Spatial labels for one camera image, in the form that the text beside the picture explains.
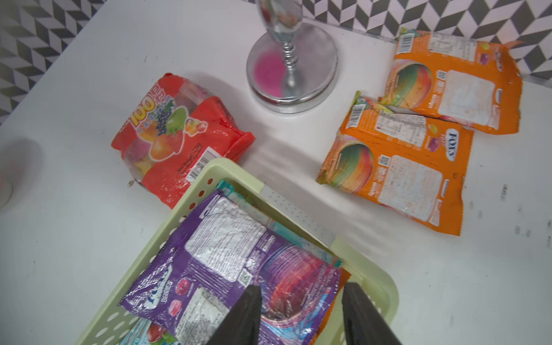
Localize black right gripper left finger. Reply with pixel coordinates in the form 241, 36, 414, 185
206, 285, 262, 345

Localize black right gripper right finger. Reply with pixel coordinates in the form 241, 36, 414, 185
342, 283, 401, 345

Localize orange Fox's candy bag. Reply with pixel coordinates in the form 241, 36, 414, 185
309, 268, 351, 345

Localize light green plastic basket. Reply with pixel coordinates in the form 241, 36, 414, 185
77, 158, 399, 344

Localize teal Fox's candy bag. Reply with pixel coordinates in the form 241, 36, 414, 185
119, 319, 181, 345

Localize red 100 candy bag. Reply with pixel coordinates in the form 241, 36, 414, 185
111, 73, 255, 208

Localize chrome glass holder stand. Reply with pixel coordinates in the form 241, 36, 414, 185
247, 1, 339, 114

